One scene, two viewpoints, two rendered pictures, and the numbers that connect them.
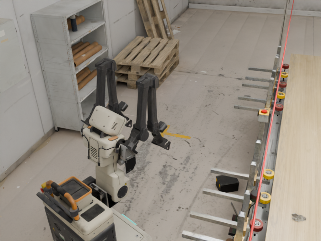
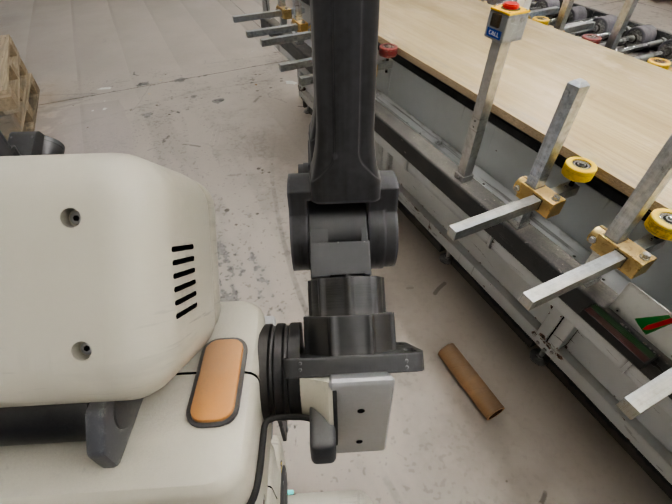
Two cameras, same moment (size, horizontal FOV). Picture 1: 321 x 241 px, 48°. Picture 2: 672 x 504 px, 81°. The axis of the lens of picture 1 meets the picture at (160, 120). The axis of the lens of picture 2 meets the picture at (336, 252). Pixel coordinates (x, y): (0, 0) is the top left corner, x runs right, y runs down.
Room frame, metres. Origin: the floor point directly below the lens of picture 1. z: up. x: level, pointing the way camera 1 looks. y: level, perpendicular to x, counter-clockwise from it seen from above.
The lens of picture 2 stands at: (1.81, 0.36, 1.51)
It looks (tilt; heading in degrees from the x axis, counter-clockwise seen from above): 46 degrees down; 313
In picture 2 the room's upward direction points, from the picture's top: straight up
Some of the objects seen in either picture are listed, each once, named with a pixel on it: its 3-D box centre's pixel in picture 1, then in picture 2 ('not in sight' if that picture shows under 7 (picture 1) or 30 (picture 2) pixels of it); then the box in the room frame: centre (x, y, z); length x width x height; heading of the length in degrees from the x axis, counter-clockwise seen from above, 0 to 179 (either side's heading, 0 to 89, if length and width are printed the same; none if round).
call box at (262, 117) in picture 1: (263, 116); (505, 24); (2.27, -0.77, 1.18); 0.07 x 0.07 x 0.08; 69
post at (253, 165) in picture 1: (250, 190); (623, 225); (1.79, -0.59, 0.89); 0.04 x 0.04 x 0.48; 69
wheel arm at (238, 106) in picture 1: (256, 109); (347, 72); (2.95, -0.93, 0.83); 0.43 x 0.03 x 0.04; 69
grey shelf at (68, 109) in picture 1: (79, 65); not in sight; (4.29, 1.03, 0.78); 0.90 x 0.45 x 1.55; 159
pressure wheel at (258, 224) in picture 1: (255, 229); not in sight; (1.49, -0.56, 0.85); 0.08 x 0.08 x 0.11
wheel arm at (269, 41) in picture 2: (262, 87); (302, 36); (3.42, -1.11, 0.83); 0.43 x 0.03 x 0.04; 69
